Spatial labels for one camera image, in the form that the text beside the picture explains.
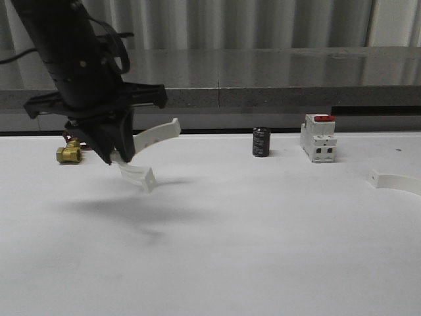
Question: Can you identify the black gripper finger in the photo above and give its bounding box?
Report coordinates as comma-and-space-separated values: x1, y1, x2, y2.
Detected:
70, 124, 114, 165
110, 110, 135, 163

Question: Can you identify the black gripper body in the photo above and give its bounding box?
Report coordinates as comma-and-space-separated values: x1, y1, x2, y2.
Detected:
24, 84, 166, 120

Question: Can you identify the white half pipe clamp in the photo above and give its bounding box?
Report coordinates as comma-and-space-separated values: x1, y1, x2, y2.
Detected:
111, 118, 182, 193
368, 170, 420, 195

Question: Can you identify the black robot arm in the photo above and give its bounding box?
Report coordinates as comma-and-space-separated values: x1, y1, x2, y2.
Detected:
12, 1, 167, 164

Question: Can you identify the brass valve red handwheel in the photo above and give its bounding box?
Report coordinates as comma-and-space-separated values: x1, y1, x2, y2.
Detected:
56, 130, 91, 164

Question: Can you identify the grey stone countertop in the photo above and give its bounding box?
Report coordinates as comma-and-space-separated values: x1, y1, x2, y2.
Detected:
0, 47, 421, 132

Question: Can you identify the black cylindrical capacitor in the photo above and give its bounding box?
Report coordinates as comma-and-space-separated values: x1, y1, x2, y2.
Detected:
252, 126, 271, 157

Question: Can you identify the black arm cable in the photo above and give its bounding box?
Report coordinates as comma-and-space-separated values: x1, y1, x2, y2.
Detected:
0, 3, 135, 75

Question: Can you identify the white circuit breaker red switch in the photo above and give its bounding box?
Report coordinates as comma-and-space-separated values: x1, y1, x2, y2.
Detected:
300, 114, 337, 163

